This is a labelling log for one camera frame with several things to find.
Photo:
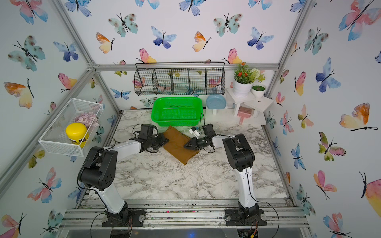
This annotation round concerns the small white pot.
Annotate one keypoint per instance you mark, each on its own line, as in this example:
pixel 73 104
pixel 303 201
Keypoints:
pixel 258 90

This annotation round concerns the black wire wall basket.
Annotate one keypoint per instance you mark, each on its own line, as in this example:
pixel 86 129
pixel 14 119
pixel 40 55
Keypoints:
pixel 180 78

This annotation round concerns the metal base rail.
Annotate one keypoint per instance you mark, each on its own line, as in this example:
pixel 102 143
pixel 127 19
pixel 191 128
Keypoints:
pixel 279 213

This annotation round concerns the white potted flower plant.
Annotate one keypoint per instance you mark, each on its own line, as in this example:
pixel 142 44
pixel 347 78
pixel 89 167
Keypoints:
pixel 244 79

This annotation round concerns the pink shells bag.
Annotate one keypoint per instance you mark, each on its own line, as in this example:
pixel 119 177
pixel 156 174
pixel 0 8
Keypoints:
pixel 89 119

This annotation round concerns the yellow lidded jar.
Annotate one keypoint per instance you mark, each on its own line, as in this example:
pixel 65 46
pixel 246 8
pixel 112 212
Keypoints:
pixel 77 134

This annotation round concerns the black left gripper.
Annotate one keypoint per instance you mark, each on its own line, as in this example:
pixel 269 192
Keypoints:
pixel 162 139

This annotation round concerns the pink dustpan brush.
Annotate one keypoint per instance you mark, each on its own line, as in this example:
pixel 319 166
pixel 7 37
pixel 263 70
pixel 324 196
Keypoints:
pixel 244 113

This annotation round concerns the white step shelf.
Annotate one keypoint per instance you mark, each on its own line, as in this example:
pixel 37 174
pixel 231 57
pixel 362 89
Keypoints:
pixel 231 116

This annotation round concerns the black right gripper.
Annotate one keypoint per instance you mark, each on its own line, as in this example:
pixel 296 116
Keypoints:
pixel 194 145

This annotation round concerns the green plastic basket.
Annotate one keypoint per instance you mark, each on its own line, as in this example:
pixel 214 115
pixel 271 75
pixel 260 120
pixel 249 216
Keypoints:
pixel 177 111

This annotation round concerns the brown long pants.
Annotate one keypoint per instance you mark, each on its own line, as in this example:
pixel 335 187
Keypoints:
pixel 176 144

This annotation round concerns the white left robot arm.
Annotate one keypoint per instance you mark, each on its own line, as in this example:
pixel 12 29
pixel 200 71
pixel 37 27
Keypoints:
pixel 98 173

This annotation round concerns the light blue round plate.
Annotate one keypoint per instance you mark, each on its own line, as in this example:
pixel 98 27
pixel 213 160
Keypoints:
pixel 216 102

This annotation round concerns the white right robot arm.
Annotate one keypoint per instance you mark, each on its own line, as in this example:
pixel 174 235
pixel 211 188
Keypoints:
pixel 241 159

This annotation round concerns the white mesh wall basket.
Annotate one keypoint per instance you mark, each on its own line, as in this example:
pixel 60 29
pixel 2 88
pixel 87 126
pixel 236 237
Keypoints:
pixel 54 139

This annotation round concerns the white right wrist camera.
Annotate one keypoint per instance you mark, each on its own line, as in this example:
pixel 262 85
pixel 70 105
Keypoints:
pixel 195 132

